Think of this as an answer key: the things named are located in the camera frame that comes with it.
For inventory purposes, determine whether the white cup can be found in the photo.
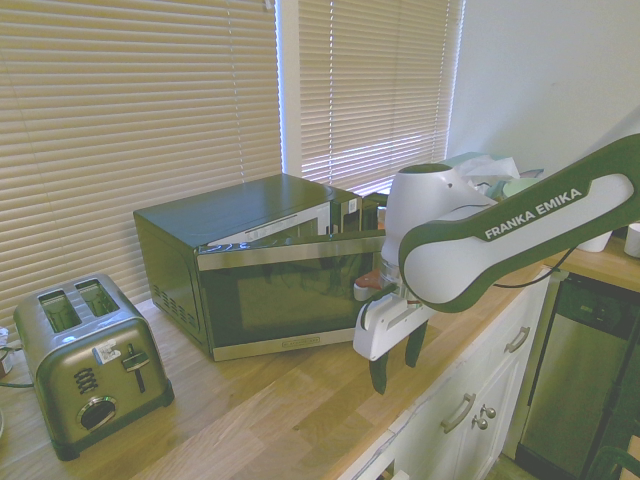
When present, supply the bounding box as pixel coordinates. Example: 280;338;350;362
576;229;614;253

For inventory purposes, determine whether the stainless two-slot toaster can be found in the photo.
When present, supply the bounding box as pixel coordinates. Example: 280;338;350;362
12;272;176;462

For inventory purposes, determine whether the long metal drawer handle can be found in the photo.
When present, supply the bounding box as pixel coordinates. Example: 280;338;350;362
440;392;477;434

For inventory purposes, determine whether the wide beige window blind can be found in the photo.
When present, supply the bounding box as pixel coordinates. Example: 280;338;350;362
0;0;284;321

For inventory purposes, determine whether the short metal drawer handle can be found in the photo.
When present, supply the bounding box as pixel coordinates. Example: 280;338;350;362
504;325;532;354

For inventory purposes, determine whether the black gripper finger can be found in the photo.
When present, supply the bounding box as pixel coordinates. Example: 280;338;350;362
403;318;430;369
368;350;391;397

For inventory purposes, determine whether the microwave door with glass window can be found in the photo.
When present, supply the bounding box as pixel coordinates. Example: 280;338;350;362
194;228;389;363

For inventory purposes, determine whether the narrow beige window blind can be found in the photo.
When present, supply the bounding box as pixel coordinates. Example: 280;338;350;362
297;0;465;197

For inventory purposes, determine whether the black stainless microwave body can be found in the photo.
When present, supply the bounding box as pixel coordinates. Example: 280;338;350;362
133;173;390;351

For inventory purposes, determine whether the white kitchen cabinet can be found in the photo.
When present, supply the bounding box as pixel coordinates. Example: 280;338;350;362
344;267;559;480

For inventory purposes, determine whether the stainless steel dishwasher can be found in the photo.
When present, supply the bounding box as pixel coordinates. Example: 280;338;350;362
516;273;640;467

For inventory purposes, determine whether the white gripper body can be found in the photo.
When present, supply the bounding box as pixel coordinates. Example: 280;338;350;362
352;293;432;362

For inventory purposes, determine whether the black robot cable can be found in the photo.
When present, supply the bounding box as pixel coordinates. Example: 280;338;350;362
491;247;574;290

